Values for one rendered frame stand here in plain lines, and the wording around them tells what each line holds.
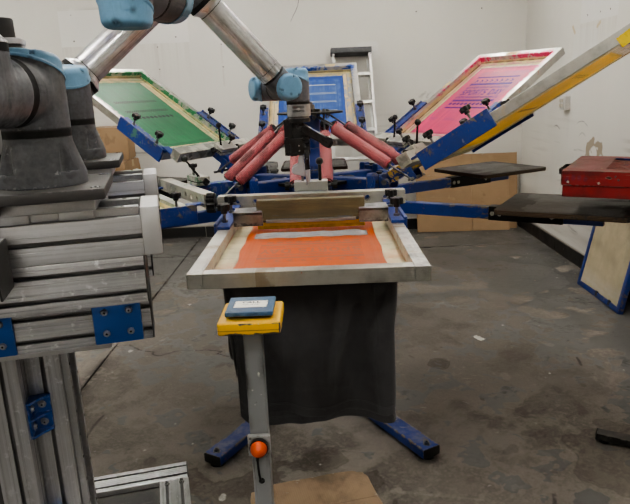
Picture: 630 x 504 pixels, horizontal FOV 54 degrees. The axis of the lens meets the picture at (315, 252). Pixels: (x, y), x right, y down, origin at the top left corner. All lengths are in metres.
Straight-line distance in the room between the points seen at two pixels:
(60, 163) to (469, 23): 5.44
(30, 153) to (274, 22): 5.13
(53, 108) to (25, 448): 0.76
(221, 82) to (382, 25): 1.60
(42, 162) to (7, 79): 0.16
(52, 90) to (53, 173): 0.14
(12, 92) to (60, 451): 0.87
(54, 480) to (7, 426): 0.20
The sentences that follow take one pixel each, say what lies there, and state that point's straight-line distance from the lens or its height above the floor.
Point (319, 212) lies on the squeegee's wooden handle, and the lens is 2.06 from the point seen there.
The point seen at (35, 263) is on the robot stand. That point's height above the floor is 1.13.
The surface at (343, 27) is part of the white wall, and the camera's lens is 6.18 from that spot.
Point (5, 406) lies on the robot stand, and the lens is 1.55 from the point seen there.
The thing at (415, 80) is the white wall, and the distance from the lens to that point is 6.22.
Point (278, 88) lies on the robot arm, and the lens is 1.83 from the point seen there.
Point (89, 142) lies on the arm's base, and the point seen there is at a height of 1.30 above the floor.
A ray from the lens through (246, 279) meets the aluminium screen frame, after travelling 1.50.
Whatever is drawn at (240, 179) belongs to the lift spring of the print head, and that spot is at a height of 1.05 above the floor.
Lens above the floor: 1.41
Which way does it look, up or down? 15 degrees down
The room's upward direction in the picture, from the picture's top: 2 degrees counter-clockwise
